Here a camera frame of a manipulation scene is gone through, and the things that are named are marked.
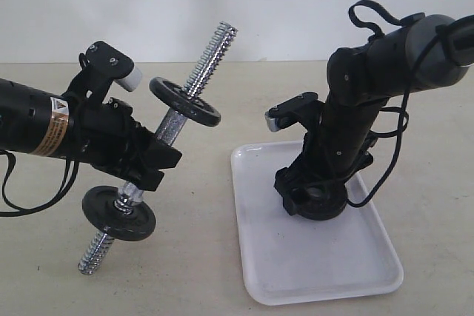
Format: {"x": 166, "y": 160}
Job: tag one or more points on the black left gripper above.
{"x": 108, "y": 138}

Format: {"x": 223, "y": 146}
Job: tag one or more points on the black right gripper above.
{"x": 330, "y": 155}

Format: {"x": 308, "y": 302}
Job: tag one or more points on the black weight plate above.
{"x": 318, "y": 202}
{"x": 99, "y": 209}

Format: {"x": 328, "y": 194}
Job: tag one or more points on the chrome threaded dumbbell bar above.
{"x": 167, "y": 131}

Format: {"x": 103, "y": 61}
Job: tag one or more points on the chrome spinlock collar nut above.
{"x": 125, "y": 203}

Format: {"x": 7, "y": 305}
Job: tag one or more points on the black weight plate end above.
{"x": 176, "y": 99}

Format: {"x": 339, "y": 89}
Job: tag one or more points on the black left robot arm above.
{"x": 36, "y": 122}

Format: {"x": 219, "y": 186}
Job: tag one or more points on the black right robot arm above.
{"x": 425, "y": 53}

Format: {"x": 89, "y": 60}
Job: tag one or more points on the white rectangular plastic tray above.
{"x": 289, "y": 259}

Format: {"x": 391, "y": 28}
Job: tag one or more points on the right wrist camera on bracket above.
{"x": 304, "y": 109}

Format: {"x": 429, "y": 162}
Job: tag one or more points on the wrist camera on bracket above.
{"x": 304, "y": 109}
{"x": 103, "y": 65}

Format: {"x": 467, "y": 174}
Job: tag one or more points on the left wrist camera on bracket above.
{"x": 103, "y": 65}

